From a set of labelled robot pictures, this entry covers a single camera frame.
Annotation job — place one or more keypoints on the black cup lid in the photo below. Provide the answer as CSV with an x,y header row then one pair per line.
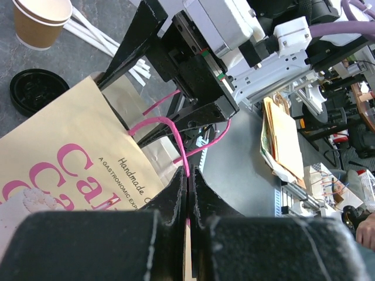
x,y
32,89

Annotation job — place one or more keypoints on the stacked brown paper cups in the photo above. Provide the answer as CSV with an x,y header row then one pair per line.
x,y
38,24

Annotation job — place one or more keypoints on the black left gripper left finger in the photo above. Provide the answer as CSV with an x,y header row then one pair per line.
x,y
171,201

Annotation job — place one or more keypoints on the pink and cream paper bag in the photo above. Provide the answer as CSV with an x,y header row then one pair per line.
x,y
73,182

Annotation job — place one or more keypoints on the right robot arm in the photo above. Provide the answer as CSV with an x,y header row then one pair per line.
x,y
300,36

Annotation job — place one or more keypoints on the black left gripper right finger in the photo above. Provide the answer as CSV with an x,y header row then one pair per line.
x,y
204,202

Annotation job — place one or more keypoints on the human hand lower right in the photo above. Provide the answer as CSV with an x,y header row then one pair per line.
x,y
365,234

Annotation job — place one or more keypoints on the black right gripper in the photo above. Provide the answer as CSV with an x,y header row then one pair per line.
x,y
197,71

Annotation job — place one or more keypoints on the white wrapped straw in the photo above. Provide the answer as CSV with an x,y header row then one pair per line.
x,y
79,26
140,72

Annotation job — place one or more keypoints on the paper bags stack outside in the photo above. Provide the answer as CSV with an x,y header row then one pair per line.
x,y
279,144

